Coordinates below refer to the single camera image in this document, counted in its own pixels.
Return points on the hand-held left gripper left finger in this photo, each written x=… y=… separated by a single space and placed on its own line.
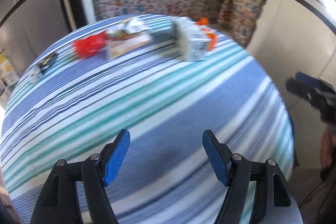
x=116 y=158

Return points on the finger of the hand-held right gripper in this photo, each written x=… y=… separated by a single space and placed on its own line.
x=296 y=87
x=308 y=79

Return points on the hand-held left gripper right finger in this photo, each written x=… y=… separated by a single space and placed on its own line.
x=216 y=158

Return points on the red plastic bag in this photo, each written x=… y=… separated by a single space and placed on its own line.
x=89 y=45

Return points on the person's right hand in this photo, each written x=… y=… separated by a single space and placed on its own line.
x=329 y=145

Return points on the cream counter cabinets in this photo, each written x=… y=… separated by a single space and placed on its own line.
x=288 y=29

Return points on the blue striped tablecloth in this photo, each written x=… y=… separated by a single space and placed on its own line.
x=157 y=108

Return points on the orange torn wrapper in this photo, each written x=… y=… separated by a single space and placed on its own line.
x=212 y=39

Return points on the narrow printed blanket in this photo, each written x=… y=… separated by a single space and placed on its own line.
x=244 y=3

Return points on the white milk carton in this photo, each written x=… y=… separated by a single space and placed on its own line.
x=191 y=40

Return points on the small dark candy wrapper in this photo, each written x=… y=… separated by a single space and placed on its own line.
x=48 y=61

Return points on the crumpled white wrapper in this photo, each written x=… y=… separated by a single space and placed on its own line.
x=128 y=27

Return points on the yellow cardboard box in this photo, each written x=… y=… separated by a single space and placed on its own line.
x=5 y=66

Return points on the grey refrigerator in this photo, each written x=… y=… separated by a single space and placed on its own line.
x=31 y=16

